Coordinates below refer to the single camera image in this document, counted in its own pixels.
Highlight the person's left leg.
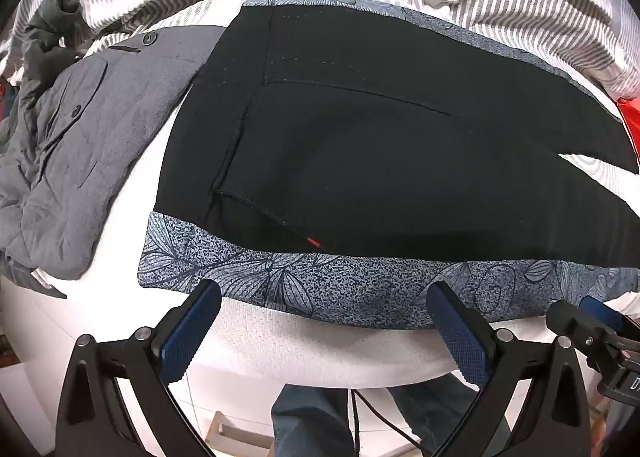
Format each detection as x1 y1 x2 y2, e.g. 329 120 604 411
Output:
270 382 352 457

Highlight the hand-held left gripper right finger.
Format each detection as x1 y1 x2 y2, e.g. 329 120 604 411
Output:
426 281 593 457

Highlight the black cable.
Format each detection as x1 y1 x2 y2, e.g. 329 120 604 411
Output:
349 387 431 457

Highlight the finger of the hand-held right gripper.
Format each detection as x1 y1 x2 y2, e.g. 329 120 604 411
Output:
579 295 640 335
545 299 613 375

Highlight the bright red cloth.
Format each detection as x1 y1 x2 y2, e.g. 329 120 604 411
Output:
616 96 640 160

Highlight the black shorts blue patterned trim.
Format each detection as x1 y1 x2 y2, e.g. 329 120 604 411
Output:
137 0 640 333

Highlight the grey wool coat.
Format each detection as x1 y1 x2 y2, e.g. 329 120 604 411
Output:
0 24 226 283

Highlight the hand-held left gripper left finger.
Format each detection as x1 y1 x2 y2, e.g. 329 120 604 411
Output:
55 279 222 457

